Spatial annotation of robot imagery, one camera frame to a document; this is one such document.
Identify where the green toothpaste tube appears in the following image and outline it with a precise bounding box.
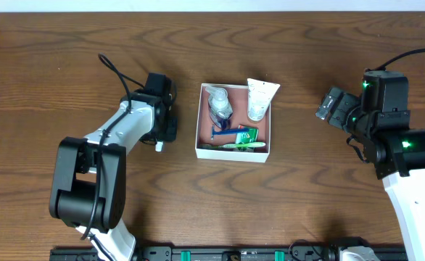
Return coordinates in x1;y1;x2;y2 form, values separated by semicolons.
155;141;164;152

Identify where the clear pump soap bottle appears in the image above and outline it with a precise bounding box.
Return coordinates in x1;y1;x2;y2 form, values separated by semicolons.
205;86;233;131

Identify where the white lotion tube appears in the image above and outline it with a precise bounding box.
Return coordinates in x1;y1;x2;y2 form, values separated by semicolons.
247;78;281;122

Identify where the blue disposable razor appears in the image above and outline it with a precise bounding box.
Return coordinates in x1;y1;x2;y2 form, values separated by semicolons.
210;125;249;140

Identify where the green soap bar box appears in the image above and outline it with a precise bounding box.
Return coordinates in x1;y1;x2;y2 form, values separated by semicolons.
235;125;259;144

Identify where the green white toothbrush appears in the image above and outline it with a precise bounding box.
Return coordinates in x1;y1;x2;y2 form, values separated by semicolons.
198;142;266;149

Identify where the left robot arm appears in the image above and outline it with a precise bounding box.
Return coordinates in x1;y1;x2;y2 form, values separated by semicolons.
49;91;177;260

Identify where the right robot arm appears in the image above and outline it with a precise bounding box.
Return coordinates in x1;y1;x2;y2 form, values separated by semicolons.
316;82;425;260

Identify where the white cardboard box pink inside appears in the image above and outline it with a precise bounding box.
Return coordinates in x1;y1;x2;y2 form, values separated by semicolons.
195;83;271;163

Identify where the right black cable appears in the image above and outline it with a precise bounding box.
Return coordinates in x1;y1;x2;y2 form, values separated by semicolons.
374;47;425;72

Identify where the black cable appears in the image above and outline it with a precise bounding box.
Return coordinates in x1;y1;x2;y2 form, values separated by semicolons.
80;52;147;261
374;47;425;72

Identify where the left black cable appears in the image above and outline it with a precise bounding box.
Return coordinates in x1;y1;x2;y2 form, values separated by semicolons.
80;52;147;261

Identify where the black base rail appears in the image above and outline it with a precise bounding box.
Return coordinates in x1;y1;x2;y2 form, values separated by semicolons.
49;237;409;261

